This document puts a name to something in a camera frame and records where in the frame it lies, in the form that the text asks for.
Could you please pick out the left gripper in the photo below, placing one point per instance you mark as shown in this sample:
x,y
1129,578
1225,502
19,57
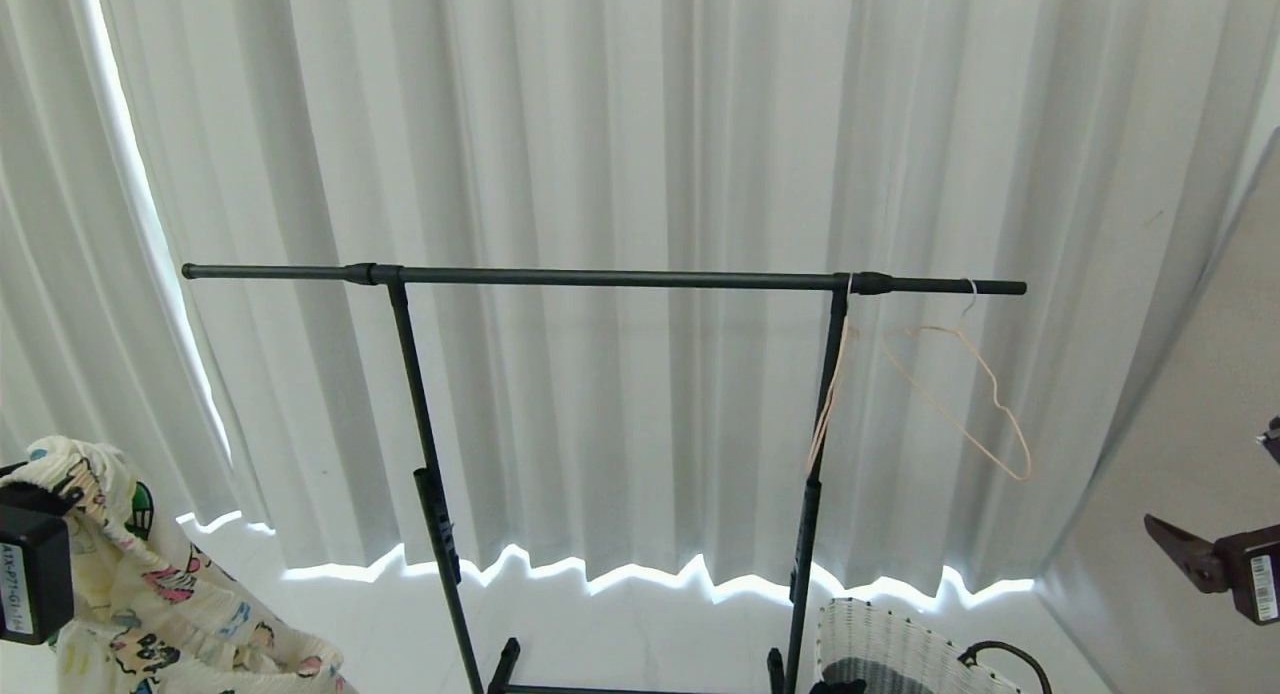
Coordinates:
x,y
35,564

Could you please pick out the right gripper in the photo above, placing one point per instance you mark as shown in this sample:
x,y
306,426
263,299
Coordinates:
x,y
1255,574

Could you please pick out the cream printed garment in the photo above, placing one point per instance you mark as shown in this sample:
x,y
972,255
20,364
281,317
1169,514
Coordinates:
x,y
150,594

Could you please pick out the pink clothes hanger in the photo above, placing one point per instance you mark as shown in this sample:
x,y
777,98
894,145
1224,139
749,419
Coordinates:
x,y
995,382
844,344

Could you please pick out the white laundry basket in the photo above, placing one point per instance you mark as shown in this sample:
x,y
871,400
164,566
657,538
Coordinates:
x,y
900,644

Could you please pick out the black clothes rack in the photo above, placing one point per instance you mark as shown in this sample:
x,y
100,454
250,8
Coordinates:
x,y
600,277

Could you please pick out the white curtain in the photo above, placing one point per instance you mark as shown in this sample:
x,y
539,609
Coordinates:
x,y
600,124

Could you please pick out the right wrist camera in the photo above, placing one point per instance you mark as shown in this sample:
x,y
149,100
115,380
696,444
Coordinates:
x,y
1272,442

